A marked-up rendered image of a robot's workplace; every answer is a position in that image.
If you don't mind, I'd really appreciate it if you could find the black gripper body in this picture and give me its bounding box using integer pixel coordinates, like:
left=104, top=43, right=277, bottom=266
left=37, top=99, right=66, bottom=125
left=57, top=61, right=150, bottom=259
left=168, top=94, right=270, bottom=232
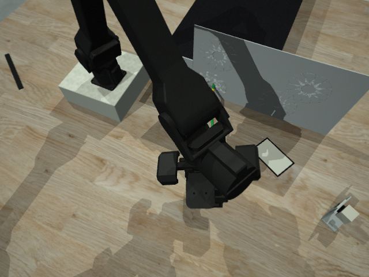
left=156, top=144, right=261, bottom=185

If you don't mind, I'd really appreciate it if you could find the cream rectangular block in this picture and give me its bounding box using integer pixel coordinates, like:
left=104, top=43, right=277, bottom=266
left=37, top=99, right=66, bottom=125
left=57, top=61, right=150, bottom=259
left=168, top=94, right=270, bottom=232
left=329, top=199, right=359, bottom=224

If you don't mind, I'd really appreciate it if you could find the white rectangle with black outline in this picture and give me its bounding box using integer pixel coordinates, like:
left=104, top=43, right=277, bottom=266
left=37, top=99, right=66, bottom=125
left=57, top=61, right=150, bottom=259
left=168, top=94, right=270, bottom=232
left=257, top=139, right=292, bottom=175

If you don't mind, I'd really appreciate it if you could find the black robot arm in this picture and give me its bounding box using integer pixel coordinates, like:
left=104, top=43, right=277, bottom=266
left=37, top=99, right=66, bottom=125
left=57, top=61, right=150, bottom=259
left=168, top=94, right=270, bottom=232
left=71, top=0, right=257, bottom=209

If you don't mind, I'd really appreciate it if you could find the black flat strip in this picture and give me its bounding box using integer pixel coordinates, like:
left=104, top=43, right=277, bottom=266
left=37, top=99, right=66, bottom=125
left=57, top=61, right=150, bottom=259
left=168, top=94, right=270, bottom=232
left=5, top=54, right=23, bottom=89

